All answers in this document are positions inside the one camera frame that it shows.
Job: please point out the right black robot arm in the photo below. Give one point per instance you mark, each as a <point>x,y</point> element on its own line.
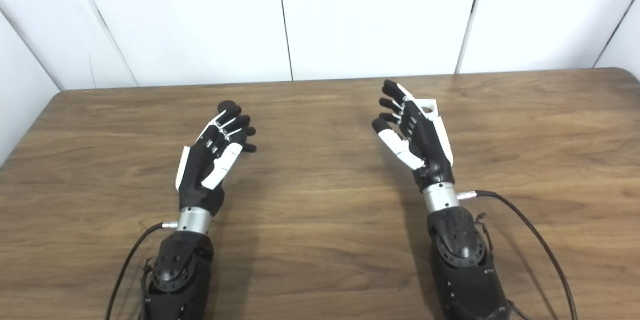
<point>465,280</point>

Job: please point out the white square piece with hole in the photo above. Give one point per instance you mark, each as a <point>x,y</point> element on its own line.
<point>434,105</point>

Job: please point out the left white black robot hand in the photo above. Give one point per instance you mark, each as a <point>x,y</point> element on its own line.
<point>197,170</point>

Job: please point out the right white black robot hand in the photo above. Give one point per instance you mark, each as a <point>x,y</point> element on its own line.
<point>430,150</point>

